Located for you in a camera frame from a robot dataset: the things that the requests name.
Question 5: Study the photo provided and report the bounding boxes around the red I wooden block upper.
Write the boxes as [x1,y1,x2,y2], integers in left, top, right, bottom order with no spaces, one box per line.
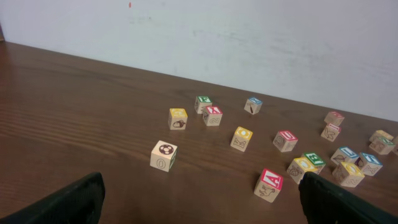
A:
[321,123,341,142]

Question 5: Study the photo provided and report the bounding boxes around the green B wooden block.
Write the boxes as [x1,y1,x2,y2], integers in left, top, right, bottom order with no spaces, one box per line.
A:
[302,152,326,174]

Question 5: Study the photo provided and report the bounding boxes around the green F wooden block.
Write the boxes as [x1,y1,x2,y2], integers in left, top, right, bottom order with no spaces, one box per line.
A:
[194,96,213,114]

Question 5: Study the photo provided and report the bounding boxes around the yellow wooden block left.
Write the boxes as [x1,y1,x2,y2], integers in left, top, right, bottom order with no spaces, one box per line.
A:
[168,108,188,130]

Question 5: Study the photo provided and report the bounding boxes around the red U wooden block upper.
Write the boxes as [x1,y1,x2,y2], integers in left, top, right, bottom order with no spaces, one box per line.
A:
[273,130,298,152]

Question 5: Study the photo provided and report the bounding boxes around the yellow wooden block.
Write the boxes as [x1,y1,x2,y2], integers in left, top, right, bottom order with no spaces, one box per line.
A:
[168,108,188,130]
[230,126,253,152]

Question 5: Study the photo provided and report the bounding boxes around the red Y wooden block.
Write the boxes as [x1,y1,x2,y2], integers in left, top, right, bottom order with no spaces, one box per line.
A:
[203,106,223,126]

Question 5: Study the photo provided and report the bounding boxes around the yellow block beside B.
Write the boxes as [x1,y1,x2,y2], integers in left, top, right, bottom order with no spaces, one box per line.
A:
[287,157,317,184]

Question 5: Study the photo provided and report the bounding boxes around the yellow block top right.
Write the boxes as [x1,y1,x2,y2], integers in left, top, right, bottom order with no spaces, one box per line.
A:
[369,130,394,142]

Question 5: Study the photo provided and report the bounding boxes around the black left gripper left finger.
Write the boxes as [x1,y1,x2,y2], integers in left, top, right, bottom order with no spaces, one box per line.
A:
[1,172,106,224]

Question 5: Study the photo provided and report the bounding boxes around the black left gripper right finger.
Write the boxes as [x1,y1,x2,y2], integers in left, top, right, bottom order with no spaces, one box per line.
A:
[298,172,397,224]

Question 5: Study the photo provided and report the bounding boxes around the white soccer ball block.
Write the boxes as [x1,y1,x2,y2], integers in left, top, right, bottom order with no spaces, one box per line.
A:
[150,141,178,172]

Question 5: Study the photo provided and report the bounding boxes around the red A wooden block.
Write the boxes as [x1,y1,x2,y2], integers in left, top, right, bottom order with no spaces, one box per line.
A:
[254,169,284,203]

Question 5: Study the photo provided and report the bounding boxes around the blue X wooden block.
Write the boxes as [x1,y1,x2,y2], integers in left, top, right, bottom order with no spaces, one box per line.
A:
[244,97,262,114]

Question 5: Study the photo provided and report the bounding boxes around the green Z wooden block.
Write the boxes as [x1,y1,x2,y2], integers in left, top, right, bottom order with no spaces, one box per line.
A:
[369,137,396,155]

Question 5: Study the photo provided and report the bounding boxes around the blue L wooden block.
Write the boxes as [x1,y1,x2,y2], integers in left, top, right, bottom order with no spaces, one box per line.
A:
[330,146,359,165]

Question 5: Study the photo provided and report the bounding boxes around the yellow block centre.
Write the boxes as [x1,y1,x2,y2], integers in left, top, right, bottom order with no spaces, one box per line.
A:
[332,162,365,188]

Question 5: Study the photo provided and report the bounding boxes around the blue T wooden block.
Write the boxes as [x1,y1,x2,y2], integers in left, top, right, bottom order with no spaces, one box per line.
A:
[354,152,383,176]

